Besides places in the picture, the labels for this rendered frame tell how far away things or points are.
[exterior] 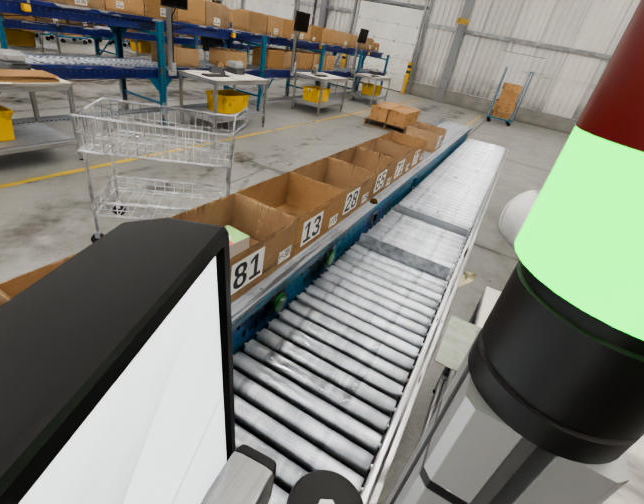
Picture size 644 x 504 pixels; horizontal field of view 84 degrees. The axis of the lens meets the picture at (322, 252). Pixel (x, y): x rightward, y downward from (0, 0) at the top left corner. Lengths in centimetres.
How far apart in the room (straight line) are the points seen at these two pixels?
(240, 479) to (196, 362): 10
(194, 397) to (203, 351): 2
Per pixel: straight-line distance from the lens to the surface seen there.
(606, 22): 1702
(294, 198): 177
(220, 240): 16
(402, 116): 867
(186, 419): 18
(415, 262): 180
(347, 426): 108
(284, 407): 108
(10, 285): 106
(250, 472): 25
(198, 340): 17
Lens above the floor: 163
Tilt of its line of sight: 31 degrees down
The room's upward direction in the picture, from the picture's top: 12 degrees clockwise
